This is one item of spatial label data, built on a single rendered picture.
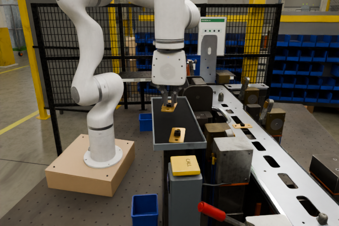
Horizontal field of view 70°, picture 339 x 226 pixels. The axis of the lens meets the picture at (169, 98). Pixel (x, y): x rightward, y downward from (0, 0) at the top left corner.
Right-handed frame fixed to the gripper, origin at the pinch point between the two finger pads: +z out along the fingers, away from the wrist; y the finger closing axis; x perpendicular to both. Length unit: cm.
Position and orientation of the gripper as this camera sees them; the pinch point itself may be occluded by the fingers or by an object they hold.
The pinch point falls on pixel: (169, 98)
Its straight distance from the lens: 76.1
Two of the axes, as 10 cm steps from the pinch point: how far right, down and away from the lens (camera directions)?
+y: 9.8, 0.6, -1.8
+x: 1.9, -3.3, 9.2
